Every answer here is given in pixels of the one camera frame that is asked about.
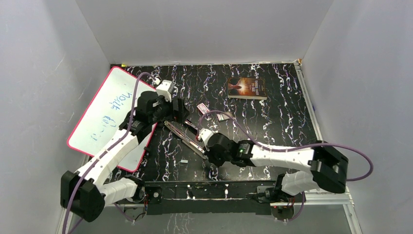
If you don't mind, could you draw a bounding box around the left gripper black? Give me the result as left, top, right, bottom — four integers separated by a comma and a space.
149, 93, 190, 125

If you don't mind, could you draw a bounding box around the black stapler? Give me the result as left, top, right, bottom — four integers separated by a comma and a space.
163, 118, 208, 160

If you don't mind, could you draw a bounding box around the cardboard staple tray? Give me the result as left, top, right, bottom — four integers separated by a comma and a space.
217, 112, 233, 122

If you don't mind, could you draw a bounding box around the small red staple box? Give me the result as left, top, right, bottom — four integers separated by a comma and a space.
197, 103, 210, 115

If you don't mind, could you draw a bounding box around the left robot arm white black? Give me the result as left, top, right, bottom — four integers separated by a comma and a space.
60, 91, 189, 222

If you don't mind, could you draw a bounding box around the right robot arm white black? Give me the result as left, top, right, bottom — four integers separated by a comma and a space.
197, 129, 348, 202

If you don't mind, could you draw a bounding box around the pink-framed whiteboard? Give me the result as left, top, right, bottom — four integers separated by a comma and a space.
67, 66, 159, 174

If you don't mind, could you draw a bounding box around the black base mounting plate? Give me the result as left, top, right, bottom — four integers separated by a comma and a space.
114, 180, 305, 215

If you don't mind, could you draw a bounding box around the dark paperback book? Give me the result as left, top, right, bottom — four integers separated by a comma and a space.
228, 77, 267, 100

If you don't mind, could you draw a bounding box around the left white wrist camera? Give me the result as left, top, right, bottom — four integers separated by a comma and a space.
156, 80, 175, 102

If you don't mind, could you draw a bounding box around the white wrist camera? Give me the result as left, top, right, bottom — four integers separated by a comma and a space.
196, 128, 214, 143
156, 80, 175, 102

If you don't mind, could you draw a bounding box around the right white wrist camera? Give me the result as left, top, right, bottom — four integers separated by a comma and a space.
196, 128, 214, 143

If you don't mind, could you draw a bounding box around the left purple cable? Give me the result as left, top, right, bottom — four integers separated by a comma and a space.
61, 72, 162, 234

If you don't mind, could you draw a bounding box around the aluminium frame rail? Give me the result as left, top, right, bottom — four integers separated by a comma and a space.
60, 177, 361, 234

